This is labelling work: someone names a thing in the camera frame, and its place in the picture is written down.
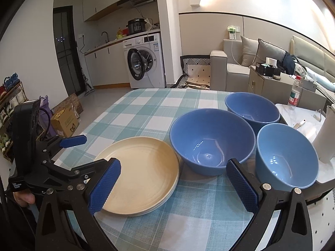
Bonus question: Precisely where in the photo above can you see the white kettle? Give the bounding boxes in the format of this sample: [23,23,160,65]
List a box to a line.
[313,104,335,164]

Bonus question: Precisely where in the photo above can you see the grey side cabinet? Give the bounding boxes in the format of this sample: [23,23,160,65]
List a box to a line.
[248,67,327,108]

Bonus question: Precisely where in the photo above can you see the black pressure cooker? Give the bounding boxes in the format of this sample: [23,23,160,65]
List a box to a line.
[126,18,147,35]

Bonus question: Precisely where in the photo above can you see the white washing machine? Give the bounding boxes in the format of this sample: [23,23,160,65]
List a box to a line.
[122,33,166,89]

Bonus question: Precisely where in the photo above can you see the grey sofa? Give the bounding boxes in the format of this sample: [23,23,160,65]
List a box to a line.
[210,35,335,92]

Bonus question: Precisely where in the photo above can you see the floor mop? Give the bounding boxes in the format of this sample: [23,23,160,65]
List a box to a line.
[76,40,95,95]

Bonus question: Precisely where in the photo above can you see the purple bag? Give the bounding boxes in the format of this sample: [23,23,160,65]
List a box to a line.
[39,96,57,136]

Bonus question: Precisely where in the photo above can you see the dark blue cloth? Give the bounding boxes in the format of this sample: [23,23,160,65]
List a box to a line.
[277,51,297,75]

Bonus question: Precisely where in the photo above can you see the large blue bowl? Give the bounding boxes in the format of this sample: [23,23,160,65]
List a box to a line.
[170,108,256,177]

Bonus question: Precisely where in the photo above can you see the white wall holder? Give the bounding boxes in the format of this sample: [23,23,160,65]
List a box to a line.
[228,26,242,40]

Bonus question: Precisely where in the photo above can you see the plastic water bottle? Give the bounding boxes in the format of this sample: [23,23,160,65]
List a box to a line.
[287,75,303,108]

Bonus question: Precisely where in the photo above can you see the wooden shoe rack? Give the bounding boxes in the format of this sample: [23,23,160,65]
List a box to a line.
[0,81,29,163]

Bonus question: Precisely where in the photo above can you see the speckled brown board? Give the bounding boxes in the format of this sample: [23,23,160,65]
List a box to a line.
[52,93,84,115]

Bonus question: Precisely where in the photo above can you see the grey cushion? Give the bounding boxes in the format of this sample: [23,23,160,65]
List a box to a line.
[253,38,287,70]
[240,35,259,67]

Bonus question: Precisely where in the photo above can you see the black box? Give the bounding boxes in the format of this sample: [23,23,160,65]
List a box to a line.
[256,62,282,77]

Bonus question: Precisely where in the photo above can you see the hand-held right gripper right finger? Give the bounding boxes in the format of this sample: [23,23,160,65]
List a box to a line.
[225,158,314,251]

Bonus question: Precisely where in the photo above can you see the white wall cabinets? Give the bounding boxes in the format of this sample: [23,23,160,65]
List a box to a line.
[82,0,157,22]

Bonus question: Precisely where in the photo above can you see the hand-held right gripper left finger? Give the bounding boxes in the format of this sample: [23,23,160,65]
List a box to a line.
[35,158,122,251]

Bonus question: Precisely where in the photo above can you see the person's left hand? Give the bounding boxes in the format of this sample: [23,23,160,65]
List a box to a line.
[13,191,36,207]

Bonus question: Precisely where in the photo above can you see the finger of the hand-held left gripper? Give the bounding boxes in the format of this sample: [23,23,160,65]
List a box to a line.
[42,158,116,186]
[35,134,88,160]

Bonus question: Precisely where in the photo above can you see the dark glass door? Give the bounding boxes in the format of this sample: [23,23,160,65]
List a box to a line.
[53,5,83,95]

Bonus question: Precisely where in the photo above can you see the light blue blanket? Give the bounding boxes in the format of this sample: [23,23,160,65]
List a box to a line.
[296,58,335,92]

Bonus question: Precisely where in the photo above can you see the cardboard box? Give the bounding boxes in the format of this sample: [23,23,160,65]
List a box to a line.
[50,105,80,138]

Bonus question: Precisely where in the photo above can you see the white kitchen counter cabinet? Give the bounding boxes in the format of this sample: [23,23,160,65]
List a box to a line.
[84,33,131,87]

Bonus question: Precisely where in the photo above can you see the patterned folded mat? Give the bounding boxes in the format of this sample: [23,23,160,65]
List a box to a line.
[173,55,212,89]

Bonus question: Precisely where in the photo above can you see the teal checked tablecloth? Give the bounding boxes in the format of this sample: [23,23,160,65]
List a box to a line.
[50,87,288,251]

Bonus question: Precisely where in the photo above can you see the light blue bowl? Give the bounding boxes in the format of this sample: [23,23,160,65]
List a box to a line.
[255,123,320,192]

